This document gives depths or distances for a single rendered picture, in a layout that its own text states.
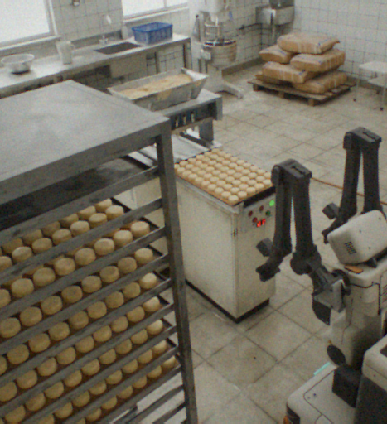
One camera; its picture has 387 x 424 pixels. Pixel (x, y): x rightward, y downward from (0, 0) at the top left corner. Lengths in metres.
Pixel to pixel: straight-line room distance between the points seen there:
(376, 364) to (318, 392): 0.60
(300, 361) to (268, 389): 0.27
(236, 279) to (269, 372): 0.54
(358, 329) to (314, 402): 0.44
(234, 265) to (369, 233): 1.03
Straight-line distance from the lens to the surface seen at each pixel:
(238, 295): 3.01
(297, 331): 3.19
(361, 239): 2.00
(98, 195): 1.18
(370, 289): 2.05
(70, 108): 1.35
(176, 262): 1.39
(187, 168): 2.96
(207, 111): 3.36
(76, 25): 6.26
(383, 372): 2.00
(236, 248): 2.80
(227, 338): 3.13
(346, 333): 2.27
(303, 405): 2.49
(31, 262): 1.17
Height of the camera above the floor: 2.25
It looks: 32 degrees down
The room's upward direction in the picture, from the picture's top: 4 degrees counter-clockwise
